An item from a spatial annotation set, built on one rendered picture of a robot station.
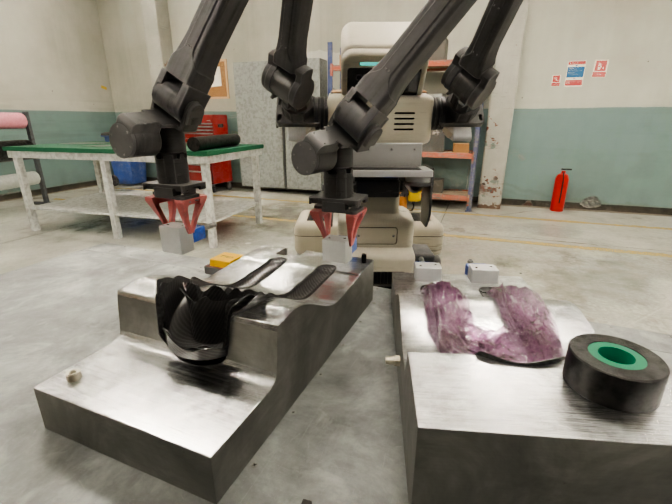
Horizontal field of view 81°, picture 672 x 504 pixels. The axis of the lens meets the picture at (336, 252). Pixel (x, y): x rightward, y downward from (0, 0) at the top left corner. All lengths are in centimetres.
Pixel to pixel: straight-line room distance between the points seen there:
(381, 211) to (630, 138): 529
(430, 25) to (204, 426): 63
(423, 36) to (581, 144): 548
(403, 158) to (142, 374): 79
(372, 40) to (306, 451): 88
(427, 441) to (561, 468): 11
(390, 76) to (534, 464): 56
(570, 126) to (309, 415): 576
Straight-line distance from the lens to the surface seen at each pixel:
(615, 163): 623
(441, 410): 39
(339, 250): 76
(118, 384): 55
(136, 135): 74
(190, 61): 75
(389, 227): 112
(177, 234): 80
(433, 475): 41
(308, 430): 52
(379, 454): 50
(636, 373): 45
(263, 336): 48
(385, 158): 106
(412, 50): 70
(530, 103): 602
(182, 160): 79
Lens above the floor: 116
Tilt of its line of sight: 19 degrees down
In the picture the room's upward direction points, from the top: straight up
